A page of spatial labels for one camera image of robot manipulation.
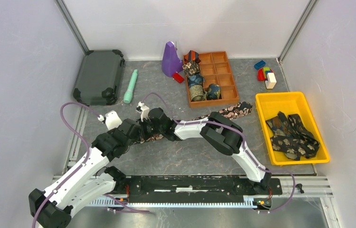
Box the black pink rose tie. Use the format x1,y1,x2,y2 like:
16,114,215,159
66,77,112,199
134,102,253,144

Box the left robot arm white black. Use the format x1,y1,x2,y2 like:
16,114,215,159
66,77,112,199
28,119,141,228

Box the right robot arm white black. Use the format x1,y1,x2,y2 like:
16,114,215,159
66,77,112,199
137,108,272,194

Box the dark paisley ties in bin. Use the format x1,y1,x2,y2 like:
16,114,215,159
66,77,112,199
265,112,320,161

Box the mint green flashlight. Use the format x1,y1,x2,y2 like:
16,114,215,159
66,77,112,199
123,69,138,104

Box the rolled olive patterned tie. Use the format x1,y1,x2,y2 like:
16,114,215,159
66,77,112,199
189,85,206,102

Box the small red block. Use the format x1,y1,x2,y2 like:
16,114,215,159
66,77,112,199
172,72,184,84

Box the rolled blue patterned tie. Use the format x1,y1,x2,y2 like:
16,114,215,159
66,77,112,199
187,74,204,88

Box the dark green suitcase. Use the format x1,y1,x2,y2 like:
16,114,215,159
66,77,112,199
72,49,125,106

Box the purple metronome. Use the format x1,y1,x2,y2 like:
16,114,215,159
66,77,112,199
161,41,183,77

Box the rolled navy gold tie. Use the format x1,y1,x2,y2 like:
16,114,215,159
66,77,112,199
206,84,221,100

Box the rolled brown floral tie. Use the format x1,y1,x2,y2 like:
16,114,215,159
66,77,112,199
182,61,200,76

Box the rolled orange black tie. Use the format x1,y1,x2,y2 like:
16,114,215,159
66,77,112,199
184,50,201,64

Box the orange compartment tray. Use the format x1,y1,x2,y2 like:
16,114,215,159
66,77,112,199
186,51,240,108

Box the colourful toy block stack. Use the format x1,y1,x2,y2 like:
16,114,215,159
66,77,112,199
257,67,277,89

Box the blue toy brick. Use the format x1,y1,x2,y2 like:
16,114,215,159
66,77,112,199
254,60,266,70

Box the yellow plastic bin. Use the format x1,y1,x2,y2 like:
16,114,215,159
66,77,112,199
255,92,330,166

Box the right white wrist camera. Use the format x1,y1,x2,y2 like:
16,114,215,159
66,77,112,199
136,102,150,122

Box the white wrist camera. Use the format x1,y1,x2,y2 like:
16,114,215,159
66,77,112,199
97,110,122,130
136,102,150,122

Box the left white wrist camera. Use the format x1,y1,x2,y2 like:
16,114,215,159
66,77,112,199
97,110,122,130

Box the aluminium rail frame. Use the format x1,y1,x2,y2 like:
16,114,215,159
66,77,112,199
49,176,334,210

